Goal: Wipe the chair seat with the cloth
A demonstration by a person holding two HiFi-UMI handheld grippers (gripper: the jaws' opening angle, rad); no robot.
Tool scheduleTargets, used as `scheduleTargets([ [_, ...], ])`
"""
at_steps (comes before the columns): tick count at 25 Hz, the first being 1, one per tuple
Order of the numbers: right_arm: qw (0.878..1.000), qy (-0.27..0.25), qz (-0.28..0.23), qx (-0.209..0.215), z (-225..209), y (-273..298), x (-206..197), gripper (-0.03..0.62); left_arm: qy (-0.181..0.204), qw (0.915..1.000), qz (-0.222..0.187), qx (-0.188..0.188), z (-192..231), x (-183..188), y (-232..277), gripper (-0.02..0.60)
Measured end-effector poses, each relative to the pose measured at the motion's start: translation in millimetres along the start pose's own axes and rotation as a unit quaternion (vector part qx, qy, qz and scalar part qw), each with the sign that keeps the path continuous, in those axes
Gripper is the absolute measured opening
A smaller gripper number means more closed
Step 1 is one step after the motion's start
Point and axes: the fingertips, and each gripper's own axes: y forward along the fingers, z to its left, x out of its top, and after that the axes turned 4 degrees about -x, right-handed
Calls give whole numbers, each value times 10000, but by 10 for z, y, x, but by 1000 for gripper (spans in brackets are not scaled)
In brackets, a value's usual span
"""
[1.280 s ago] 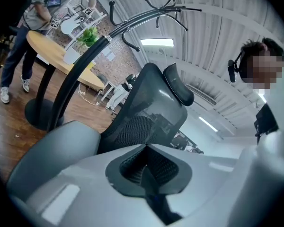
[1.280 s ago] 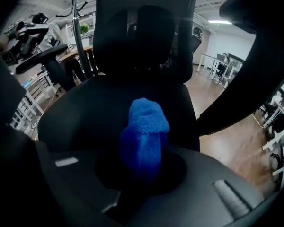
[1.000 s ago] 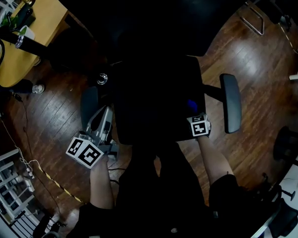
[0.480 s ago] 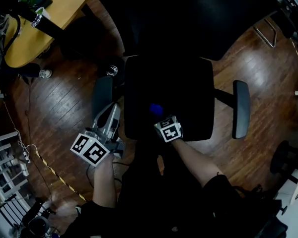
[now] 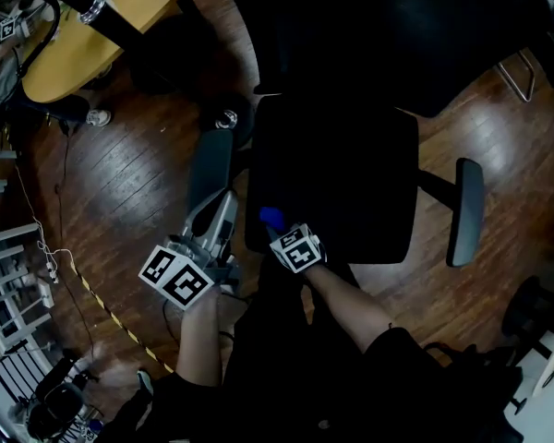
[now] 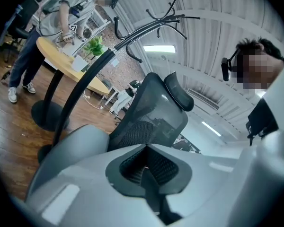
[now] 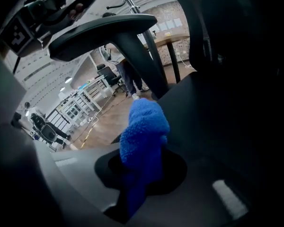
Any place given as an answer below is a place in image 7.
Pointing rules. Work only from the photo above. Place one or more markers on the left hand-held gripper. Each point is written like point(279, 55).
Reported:
point(19, 37)

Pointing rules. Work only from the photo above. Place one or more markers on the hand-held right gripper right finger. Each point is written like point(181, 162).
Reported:
point(203, 193)

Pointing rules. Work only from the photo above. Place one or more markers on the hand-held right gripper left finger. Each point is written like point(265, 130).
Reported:
point(85, 178)

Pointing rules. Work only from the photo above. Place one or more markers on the small blue object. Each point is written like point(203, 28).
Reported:
point(144, 131)

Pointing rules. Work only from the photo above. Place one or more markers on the black office chair seat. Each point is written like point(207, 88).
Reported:
point(215, 117)

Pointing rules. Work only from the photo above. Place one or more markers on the person's left hand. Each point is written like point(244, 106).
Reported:
point(78, 7)

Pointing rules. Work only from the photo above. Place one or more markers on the yellow black floor tape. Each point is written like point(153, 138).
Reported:
point(86, 138)

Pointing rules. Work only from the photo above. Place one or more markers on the grey black office chair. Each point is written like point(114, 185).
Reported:
point(49, 133)

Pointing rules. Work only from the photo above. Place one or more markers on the round pendant lamp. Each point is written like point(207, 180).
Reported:
point(68, 80)
point(62, 89)

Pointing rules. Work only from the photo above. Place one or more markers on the grey chair armrest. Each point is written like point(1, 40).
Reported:
point(97, 32)

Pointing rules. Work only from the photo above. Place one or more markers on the black coat rack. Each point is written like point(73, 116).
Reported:
point(153, 48)

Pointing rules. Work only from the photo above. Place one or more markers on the round wooden table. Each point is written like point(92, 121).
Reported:
point(170, 39)

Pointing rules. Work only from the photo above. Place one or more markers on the black mesh chair backrest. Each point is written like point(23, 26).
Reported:
point(227, 20)

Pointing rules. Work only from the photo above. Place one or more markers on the white frame workbench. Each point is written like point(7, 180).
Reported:
point(94, 83)

